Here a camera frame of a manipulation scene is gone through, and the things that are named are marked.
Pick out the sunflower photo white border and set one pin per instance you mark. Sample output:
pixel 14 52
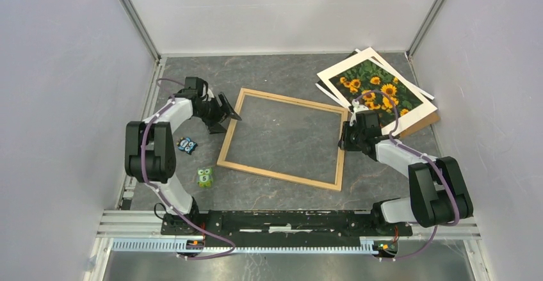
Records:
pixel 366 77

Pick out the left aluminium corner post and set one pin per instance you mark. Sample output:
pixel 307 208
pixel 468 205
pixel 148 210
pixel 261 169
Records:
pixel 138 24

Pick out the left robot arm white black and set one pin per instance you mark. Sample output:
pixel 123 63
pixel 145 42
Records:
pixel 149 144

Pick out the toothed aluminium rail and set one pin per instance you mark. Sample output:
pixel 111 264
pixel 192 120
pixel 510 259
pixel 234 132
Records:
pixel 178 245

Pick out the wooden picture frame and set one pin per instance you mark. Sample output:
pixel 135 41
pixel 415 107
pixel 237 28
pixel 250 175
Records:
pixel 244 92

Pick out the blue owl toy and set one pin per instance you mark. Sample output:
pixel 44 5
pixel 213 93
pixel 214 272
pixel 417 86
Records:
pixel 186 145

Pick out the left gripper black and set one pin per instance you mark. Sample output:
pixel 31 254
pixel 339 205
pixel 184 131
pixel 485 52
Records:
pixel 229 111

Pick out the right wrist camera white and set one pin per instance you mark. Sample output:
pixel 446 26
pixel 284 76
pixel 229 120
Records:
pixel 354 109

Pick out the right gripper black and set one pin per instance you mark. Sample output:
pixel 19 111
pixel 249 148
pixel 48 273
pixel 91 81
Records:
pixel 344 143

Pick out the aluminium corner post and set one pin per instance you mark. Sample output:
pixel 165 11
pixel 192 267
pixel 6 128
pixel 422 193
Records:
pixel 424 28
pixel 138 24

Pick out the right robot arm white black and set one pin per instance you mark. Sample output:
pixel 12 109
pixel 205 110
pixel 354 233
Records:
pixel 438 193

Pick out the brown cardboard backing board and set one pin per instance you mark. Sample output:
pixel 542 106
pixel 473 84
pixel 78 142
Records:
pixel 427 121

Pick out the green owl number toy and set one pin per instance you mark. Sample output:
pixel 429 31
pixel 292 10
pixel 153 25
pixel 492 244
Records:
pixel 205 177

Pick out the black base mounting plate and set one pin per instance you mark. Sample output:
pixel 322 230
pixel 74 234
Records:
pixel 270 229

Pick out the right aluminium corner post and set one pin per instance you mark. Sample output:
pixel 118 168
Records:
pixel 424 28

